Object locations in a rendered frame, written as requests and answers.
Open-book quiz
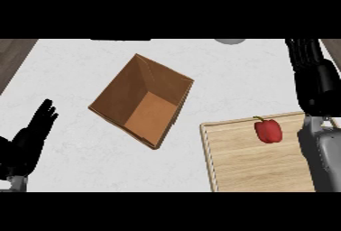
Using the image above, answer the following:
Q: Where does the brown cardboard box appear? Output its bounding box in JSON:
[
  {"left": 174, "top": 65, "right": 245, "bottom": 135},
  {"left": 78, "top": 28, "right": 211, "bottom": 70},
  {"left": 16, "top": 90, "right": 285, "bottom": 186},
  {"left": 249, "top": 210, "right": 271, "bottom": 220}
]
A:
[{"left": 87, "top": 53, "right": 196, "bottom": 151}]

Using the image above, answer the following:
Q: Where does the grey round object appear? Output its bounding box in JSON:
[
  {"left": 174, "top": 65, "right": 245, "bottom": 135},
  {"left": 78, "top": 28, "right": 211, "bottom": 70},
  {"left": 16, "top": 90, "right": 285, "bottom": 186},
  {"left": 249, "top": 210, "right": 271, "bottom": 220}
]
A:
[{"left": 212, "top": 38, "right": 246, "bottom": 46}]

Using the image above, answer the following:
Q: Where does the pale wooden tray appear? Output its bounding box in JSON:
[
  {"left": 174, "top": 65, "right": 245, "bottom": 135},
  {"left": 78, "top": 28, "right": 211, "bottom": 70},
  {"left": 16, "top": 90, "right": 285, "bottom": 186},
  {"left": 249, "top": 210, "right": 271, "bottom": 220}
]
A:
[{"left": 198, "top": 111, "right": 317, "bottom": 193}]

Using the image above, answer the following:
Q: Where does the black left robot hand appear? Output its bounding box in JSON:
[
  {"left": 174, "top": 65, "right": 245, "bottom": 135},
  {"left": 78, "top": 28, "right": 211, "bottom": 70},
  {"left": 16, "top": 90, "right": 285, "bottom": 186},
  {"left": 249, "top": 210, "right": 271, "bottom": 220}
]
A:
[{"left": 0, "top": 98, "right": 60, "bottom": 181}]

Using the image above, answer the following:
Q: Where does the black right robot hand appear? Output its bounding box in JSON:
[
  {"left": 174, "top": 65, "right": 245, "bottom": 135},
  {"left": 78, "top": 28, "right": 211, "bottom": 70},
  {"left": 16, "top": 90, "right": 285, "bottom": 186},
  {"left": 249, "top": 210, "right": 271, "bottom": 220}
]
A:
[{"left": 283, "top": 38, "right": 341, "bottom": 118}]

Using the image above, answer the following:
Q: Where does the red bell pepper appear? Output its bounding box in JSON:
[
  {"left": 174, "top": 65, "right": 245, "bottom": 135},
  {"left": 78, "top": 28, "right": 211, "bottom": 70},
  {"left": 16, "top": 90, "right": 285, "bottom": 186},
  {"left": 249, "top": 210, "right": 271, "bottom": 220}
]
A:
[{"left": 252, "top": 115, "right": 283, "bottom": 144}]

